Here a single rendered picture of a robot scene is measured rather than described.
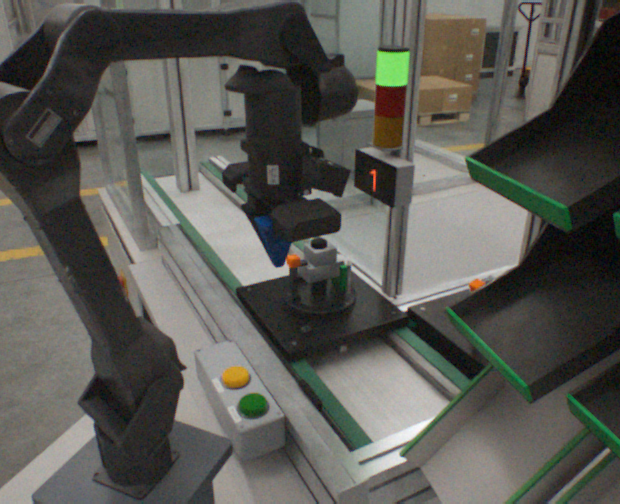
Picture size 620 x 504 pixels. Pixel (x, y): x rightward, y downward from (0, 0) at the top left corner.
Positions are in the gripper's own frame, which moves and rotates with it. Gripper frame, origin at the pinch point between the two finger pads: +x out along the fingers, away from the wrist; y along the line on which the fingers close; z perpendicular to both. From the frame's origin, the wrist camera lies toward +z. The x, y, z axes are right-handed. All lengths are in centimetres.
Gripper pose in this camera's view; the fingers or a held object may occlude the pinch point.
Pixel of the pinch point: (277, 239)
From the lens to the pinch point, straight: 62.4
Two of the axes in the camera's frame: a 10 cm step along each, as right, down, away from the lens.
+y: -4.6, -4.0, 7.9
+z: 8.9, -2.1, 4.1
